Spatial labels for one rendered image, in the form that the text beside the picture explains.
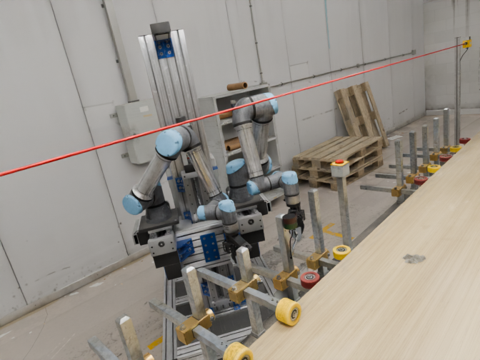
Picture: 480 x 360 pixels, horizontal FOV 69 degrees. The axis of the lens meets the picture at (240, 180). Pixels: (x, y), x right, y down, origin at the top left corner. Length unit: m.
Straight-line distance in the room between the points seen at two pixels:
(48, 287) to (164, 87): 2.47
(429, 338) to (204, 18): 3.98
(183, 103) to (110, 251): 2.30
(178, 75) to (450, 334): 1.72
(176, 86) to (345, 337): 1.51
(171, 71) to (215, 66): 2.45
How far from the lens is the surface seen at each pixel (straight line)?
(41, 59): 3.70
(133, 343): 1.19
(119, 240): 4.00
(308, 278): 1.52
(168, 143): 1.64
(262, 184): 1.74
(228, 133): 4.55
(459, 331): 1.33
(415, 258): 1.63
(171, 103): 2.09
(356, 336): 1.27
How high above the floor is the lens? 1.75
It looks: 17 degrees down
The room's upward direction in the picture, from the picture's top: 11 degrees counter-clockwise
